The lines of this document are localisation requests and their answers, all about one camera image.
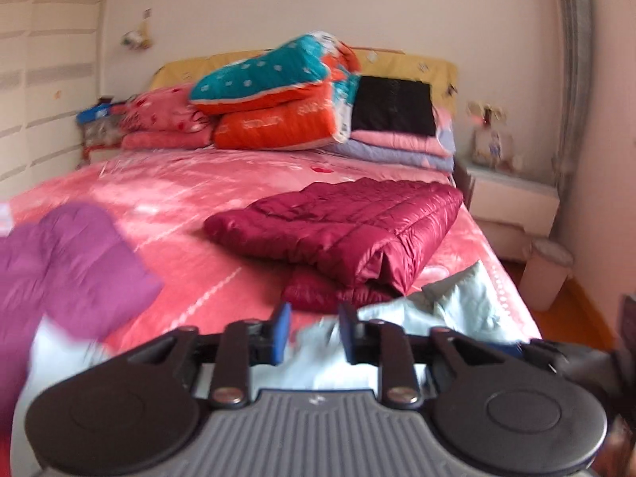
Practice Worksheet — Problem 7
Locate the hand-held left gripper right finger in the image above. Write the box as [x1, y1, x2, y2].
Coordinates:
[338, 302, 505, 408]

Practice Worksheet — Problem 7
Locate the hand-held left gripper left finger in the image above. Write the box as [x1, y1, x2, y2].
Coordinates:
[126, 302, 294, 408]

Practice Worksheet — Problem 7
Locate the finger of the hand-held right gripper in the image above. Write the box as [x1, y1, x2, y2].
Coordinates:
[497, 339, 617, 386]

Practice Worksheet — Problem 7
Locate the light blue down jacket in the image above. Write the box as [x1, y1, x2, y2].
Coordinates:
[10, 261, 527, 403]

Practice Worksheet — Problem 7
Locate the white waste bin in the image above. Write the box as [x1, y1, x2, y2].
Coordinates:
[519, 238, 574, 313]

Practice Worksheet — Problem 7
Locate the dark red down jacket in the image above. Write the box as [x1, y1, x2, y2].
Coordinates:
[203, 177, 465, 315]

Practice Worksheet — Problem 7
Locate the bed with pink plush blanket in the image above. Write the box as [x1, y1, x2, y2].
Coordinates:
[0, 48, 543, 477]

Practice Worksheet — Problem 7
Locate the white nightstand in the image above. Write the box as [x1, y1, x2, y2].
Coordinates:
[454, 156, 561, 237]

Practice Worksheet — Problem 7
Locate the lavender folded blanket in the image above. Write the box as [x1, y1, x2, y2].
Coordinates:
[328, 124, 457, 172]

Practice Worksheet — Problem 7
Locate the pink folded blanket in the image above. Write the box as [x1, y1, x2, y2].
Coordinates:
[350, 129, 448, 156]

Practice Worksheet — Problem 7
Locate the purple down jacket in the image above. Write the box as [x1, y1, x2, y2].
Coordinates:
[0, 202, 165, 438]

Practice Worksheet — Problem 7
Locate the framed photo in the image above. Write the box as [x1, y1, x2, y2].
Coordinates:
[472, 126, 515, 170]

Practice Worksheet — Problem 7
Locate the black cloth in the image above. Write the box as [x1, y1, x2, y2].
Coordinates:
[350, 76, 438, 137]

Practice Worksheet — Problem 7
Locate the pink folded quilt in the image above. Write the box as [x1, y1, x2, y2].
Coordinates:
[119, 84, 215, 151]

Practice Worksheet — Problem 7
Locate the teal and orange folded quilt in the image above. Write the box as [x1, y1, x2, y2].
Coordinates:
[189, 31, 363, 151]

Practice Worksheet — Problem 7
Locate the yellow headboard cover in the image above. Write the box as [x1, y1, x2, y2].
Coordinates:
[149, 48, 459, 115]

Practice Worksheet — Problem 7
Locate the grey curtain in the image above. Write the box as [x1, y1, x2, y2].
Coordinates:
[549, 0, 597, 200]

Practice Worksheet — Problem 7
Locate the hanging plush toy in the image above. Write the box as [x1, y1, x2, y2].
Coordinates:
[122, 17, 152, 50]

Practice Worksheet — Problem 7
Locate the white sliding wardrobe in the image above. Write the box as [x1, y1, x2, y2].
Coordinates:
[0, 0, 110, 200]

